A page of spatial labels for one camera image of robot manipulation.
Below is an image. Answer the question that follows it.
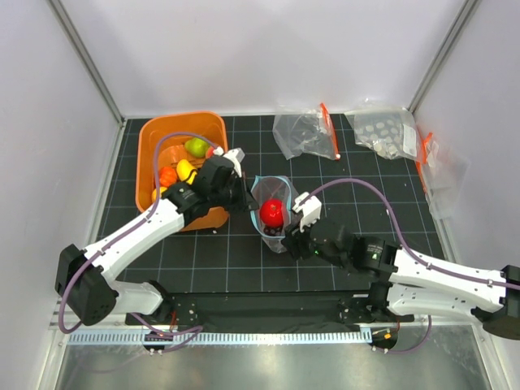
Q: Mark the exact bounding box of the orange pumpkin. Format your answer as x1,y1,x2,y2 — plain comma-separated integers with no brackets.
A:
158,167,178,188

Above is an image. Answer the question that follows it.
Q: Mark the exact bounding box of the aluminium front rail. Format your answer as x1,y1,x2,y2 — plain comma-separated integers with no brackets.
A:
48,297,482,331

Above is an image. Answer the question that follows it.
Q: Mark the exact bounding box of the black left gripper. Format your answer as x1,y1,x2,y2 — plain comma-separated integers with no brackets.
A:
210,171,259,214

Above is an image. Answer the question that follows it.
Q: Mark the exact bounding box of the black grid mat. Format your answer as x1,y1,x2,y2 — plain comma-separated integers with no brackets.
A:
119,114,446,293

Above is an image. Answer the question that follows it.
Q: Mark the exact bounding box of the left aluminium frame post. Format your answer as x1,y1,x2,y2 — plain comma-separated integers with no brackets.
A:
45,0,124,126

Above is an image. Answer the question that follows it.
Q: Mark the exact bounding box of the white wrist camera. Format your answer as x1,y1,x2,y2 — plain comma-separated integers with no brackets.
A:
213,146,245,177
292,192,322,232

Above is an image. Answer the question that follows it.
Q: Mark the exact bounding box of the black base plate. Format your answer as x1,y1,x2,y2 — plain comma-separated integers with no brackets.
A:
143,288,414,332

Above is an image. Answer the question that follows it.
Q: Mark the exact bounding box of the yellow orange lemon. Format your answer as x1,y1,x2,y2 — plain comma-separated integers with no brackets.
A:
151,186,167,202

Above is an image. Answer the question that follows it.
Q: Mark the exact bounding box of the green pear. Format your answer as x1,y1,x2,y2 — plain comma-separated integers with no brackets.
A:
184,137,210,158

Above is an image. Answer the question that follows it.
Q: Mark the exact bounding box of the clear bag with white pieces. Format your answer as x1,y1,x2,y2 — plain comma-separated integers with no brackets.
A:
344,100,423,162

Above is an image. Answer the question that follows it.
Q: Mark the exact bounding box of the yellow mango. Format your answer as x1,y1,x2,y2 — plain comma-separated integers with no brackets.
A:
175,159,198,184

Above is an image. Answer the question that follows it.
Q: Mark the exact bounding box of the purple grape bunch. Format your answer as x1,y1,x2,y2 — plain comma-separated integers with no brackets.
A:
263,226,283,237

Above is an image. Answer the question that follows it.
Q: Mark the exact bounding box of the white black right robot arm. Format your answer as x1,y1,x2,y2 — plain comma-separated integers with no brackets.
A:
281,219,519,340

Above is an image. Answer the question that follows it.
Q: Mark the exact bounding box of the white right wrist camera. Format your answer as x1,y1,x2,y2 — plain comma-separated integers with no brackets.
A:
292,192,322,232

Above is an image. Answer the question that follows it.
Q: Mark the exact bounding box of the clear blue-zip bag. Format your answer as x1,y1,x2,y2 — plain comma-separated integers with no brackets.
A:
250,175,297,254

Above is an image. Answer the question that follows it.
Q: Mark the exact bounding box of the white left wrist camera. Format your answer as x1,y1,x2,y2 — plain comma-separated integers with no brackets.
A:
213,146,245,177

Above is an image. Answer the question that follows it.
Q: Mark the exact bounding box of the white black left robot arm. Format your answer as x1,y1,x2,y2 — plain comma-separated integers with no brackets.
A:
55,149,258,327

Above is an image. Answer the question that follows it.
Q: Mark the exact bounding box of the right aluminium frame post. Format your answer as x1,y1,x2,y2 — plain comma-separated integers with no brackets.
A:
408,0,482,115

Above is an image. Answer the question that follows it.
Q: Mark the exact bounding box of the clear orange-zip bag far right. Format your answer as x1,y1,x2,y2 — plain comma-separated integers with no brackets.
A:
416,125,470,220

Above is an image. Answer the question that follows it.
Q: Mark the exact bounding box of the aluminium frame post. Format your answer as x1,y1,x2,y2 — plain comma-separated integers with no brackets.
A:
45,0,124,126
408,0,482,115

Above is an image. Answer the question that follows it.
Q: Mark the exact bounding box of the orange plastic basket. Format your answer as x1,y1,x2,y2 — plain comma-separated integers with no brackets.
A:
135,111,228,212

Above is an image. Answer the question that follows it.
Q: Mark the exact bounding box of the clear orange-zip bag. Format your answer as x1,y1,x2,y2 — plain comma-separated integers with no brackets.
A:
272,103,340,161
416,125,470,220

